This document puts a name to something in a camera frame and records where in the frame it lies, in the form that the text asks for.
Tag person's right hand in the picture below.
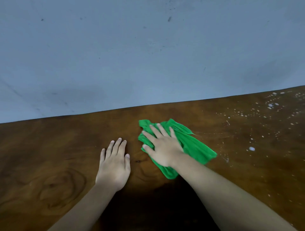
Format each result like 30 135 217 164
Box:
142 123 185 168

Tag person's right forearm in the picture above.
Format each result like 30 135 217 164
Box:
171 153 298 231

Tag green cleaning cloth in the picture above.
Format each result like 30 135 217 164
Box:
138 119 218 180

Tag person's left hand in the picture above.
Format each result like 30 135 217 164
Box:
95 138 131 192

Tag white liquid droplets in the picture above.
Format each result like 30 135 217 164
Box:
224 90 305 153

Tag person's left forearm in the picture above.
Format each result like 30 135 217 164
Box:
47 183 119 231

